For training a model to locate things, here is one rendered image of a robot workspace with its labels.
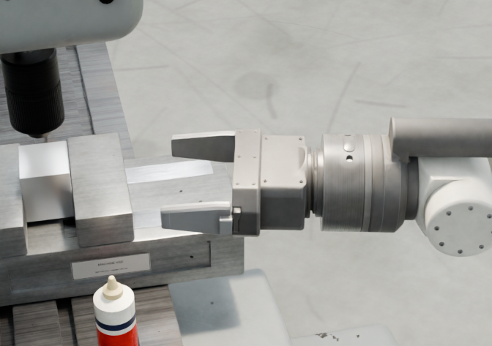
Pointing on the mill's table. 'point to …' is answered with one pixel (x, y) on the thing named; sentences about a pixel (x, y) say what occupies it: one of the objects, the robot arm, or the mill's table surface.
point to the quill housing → (66, 11)
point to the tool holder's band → (36, 63)
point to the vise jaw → (99, 190)
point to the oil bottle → (115, 314)
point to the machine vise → (109, 266)
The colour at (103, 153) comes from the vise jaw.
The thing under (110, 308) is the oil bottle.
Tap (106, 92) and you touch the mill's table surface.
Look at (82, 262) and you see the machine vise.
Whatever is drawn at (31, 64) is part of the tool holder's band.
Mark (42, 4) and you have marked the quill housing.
